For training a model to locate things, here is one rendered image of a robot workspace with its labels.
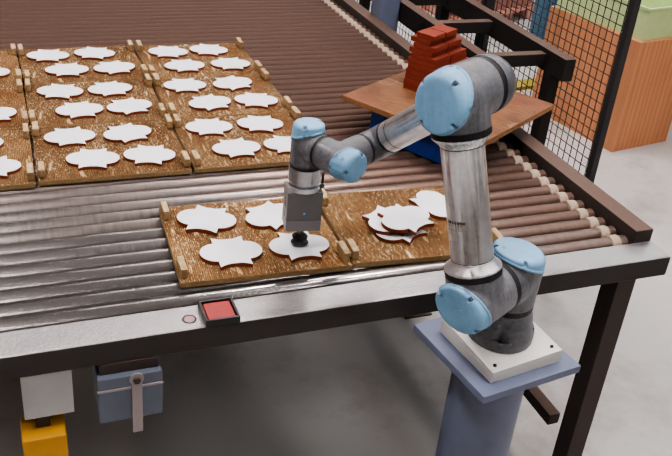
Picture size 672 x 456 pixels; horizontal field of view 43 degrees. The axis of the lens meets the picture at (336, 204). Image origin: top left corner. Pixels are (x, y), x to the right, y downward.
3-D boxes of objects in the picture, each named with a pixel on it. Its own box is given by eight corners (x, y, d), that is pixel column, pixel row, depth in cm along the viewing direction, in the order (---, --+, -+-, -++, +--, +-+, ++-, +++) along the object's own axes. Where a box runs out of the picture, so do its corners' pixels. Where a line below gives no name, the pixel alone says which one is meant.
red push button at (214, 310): (235, 320, 185) (236, 315, 184) (208, 325, 183) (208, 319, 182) (228, 305, 190) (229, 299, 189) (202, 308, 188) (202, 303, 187)
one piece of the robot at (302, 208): (320, 161, 205) (315, 220, 213) (283, 161, 204) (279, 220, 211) (327, 180, 197) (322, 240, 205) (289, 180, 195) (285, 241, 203)
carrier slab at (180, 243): (351, 270, 206) (352, 264, 205) (180, 288, 193) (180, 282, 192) (310, 200, 234) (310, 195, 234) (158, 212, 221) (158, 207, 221)
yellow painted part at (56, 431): (69, 462, 184) (62, 376, 173) (25, 470, 181) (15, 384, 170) (65, 436, 191) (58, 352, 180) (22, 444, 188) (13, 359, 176)
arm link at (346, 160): (380, 143, 189) (344, 126, 196) (345, 158, 182) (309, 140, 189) (377, 174, 193) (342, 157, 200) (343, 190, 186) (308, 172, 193)
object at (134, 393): (165, 428, 188) (164, 364, 179) (100, 441, 183) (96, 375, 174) (155, 395, 197) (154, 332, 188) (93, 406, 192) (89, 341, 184)
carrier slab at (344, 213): (505, 255, 218) (506, 249, 217) (352, 268, 206) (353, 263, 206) (451, 190, 247) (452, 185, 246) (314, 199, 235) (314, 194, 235)
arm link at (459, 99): (524, 316, 177) (506, 55, 158) (481, 348, 167) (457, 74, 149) (476, 303, 185) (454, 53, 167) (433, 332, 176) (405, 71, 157)
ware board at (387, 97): (553, 109, 283) (554, 104, 282) (476, 151, 248) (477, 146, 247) (427, 67, 309) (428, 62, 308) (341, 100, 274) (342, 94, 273)
